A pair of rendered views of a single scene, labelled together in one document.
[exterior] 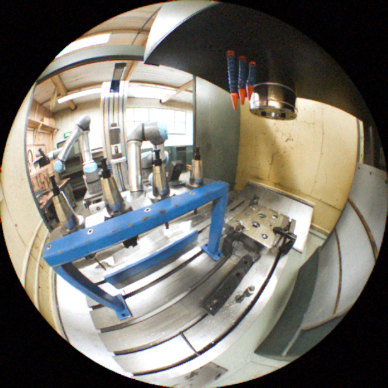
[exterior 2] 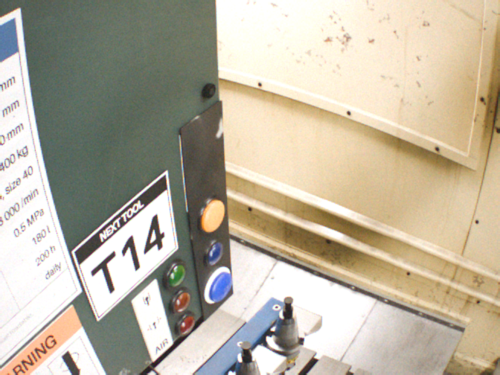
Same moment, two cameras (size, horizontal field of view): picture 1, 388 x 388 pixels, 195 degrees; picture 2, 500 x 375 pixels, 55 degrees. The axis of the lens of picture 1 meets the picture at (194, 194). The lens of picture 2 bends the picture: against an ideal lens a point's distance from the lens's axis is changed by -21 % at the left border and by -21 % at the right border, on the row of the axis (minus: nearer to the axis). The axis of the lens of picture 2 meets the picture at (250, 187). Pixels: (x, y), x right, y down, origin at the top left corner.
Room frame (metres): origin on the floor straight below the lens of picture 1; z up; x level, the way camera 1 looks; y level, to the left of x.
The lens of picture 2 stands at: (0.64, 0.06, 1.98)
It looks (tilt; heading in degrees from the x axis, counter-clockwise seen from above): 38 degrees down; 166
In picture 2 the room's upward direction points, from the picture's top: 2 degrees counter-clockwise
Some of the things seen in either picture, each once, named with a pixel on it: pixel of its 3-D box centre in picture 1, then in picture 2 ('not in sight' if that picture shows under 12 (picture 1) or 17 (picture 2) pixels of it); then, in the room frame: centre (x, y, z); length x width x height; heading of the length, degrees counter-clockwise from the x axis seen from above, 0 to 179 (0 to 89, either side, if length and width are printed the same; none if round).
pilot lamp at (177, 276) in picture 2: not in sight; (175, 275); (0.32, 0.08, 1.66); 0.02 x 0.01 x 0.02; 131
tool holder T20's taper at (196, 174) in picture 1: (196, 171); not in sight; (0.31, -0.01, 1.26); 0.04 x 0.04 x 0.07
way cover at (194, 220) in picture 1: (170, 244); not in sight; (0.50, 0.17, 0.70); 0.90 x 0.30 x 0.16; 131
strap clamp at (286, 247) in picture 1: (283, 237); not in sight; (0.28, -0.42, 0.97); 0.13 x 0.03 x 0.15; 41
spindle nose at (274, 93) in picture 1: (273, 97); not in sight; (0.33, -0.25, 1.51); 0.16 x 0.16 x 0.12
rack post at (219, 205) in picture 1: (216, 228); not in sight; (0.31, -0.08, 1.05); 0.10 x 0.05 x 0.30; 41
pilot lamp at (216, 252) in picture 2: not in sight; (214, 253); (0.29, 0.11, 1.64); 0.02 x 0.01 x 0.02; 131
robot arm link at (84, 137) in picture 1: (85, 147); not in sight; (0.76, 0.93, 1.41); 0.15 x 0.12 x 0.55; 55
